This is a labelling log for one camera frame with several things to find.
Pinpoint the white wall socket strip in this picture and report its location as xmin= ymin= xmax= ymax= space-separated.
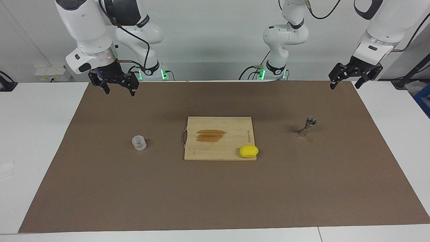
xmin=34 ymin=66 xmax=72 ymax=82

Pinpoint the white tape patch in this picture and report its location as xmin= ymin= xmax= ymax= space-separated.
xmin=0 ymin=161 xmax=15 ymax=179

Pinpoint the brown table mat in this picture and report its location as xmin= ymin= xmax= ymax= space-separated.
xmin=18 ymin=80 xmax=430 ymax=233

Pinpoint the yellow lemon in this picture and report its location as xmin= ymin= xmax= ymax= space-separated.
xmin=239 ymin=145 xmax=259 ymax=159

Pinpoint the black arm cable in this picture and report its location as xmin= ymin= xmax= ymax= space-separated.
xmin=97 ymin=0 xmax=151 ymax=73
xmin=305 ymin=0 xmax=430 ymax=53

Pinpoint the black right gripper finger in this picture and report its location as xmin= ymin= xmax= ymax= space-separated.
xmin=123 ymin=72 xmax=139 ymax=97
xmin=88 ymin=72 xmax=111 ymax=95

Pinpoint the black left base cable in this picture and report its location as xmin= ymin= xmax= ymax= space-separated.
xmin=239 ymin=50 xmax=271 ymax=81

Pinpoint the black base cable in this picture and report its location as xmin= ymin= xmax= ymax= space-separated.
xmin=127 ymin=65 xmax=175 ymax=81
xmin=239 ymin=50 xmax=271 ymax=81

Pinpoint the metal jigger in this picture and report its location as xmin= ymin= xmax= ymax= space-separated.
xmin=297 ymin=116 xmax=318 ymax=137

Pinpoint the wooden cutting board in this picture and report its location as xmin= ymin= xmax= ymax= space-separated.
xmin=181 ymin=117 xmax=257 ymax=161

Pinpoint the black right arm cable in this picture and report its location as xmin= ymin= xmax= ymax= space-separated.
xmin=97 ymin=0 xmax=151 ymax=73

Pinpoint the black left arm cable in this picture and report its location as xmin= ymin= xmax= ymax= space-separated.
xmin=305 ymin=0 xmax=430 ymax=53

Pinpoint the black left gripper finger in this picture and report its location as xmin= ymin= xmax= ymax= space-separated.
xmin=355 ymin=64 xmax=384 ymax=89
xmin=329 ymin=63 xmax=350 ymax=90

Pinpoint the black right base cable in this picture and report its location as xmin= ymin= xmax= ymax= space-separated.
xmin=127 ymin=65 xmax=175 ymax=81

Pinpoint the black clamp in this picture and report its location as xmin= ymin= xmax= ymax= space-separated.
xmin=0 ymin=71 xmax=18 ymax=92

